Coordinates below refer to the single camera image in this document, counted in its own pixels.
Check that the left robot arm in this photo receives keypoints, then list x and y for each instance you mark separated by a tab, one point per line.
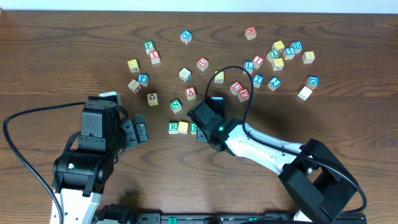
88	159

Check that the green B block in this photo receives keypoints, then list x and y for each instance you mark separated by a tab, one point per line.
193	128

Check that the plain wood green-sided block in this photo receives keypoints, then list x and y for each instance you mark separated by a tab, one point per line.
185	74

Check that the green N block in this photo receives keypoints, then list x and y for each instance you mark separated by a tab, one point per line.
176	106

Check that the blue T block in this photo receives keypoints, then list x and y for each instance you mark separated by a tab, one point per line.
257	80

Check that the blue D block lower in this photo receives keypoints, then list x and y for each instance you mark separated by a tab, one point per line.
312	82

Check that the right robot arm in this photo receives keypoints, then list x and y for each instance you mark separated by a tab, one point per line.
316	180

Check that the red A block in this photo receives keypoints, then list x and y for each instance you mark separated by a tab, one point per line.
191	93

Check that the blue d block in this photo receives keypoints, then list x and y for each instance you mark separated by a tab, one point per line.
312	82
297	46

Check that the yellow picture block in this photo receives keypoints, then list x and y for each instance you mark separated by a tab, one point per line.
152	99

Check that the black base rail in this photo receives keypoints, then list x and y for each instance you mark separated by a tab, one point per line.
118	214

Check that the yellow block centre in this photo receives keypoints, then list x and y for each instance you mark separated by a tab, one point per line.
219	78

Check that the blue 2 block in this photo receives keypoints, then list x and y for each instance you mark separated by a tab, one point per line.
274	83

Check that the blue L block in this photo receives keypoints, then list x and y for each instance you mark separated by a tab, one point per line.
249	66

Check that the plain wood block right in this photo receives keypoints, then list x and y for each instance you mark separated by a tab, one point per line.
305	93

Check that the plain wood red-sided block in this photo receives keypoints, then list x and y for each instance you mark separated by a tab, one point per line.
134	86

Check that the blue X block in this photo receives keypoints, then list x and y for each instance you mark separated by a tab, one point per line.
186	36

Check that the red H block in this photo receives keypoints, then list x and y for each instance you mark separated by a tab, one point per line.
250	33

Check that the yellow O block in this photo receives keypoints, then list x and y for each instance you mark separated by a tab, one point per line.
183	127

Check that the red U block upper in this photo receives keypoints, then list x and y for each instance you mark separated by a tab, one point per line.
202	63

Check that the yellow block far left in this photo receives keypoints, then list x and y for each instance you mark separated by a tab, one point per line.
133	65

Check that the red I block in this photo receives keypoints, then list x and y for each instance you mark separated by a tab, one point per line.
257	61

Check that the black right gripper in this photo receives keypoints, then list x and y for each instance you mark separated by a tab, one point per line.
201	134

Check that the red U block lower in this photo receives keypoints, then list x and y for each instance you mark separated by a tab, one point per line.
236	87

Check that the green F block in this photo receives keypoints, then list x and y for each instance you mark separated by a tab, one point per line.
149	47

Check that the green Z block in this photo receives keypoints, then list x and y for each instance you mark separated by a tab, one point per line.
272	55

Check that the red E block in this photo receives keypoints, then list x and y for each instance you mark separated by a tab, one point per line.
243	95

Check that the yellow block top right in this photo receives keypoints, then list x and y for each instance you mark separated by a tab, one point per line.
278	46

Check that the green R block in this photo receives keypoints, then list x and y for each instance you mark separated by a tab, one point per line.
173	128

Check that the blue 5 block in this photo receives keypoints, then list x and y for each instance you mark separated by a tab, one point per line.
288	53

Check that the yellow 8 block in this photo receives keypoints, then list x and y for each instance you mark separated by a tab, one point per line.
308	57

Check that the red u block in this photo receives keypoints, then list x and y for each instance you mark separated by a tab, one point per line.
202	63
236	87

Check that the blue P block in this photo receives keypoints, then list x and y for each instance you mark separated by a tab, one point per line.
143	79

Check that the blue D block upper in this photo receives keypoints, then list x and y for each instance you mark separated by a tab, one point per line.
297	46

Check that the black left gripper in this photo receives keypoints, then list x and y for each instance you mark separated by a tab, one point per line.
137	131

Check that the yellow block below Z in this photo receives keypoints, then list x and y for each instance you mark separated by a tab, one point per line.
277	64

